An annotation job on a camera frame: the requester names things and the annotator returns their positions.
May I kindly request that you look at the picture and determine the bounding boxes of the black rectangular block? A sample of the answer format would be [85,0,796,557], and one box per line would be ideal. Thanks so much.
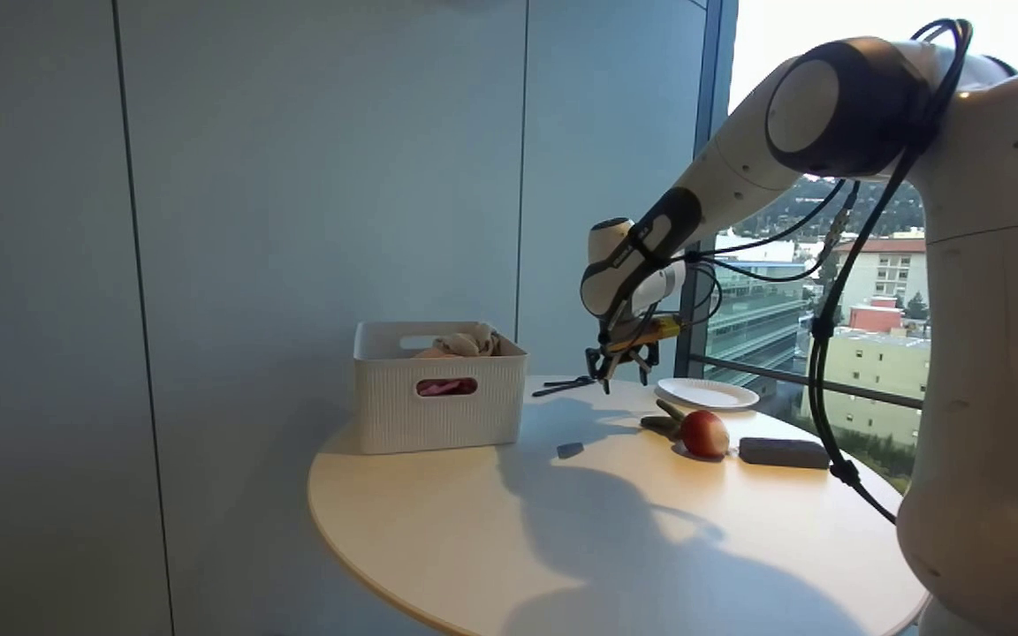
[734,434,835,471]

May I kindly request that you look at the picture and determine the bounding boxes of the beige towel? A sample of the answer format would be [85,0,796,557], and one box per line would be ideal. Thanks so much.
[417,325,511,359]

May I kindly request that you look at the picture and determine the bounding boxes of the white paper plate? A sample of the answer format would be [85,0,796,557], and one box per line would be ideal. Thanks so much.
[654,374,762,413]

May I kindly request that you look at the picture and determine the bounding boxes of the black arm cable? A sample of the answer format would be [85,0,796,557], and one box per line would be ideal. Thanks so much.
[806,14,977,531]

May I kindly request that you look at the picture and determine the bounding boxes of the red apple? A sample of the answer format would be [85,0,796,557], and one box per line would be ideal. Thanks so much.
[638,394,734,461]

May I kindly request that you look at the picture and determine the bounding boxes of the pink shirt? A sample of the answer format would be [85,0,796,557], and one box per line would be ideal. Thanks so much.
[415,374,482,398]

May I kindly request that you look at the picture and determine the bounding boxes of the blue window frame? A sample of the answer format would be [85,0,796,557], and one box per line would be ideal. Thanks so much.
[670,0,743,382]

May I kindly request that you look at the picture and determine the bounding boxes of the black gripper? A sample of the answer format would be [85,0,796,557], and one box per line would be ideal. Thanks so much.
[583,307,660,394]

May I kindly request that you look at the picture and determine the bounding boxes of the dark window railing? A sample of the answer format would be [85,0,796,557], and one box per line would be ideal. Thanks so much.
[697,349,927,413]

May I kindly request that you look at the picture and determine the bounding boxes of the white plastic bin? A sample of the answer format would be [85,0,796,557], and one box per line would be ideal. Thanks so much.
[350,319,531,455]

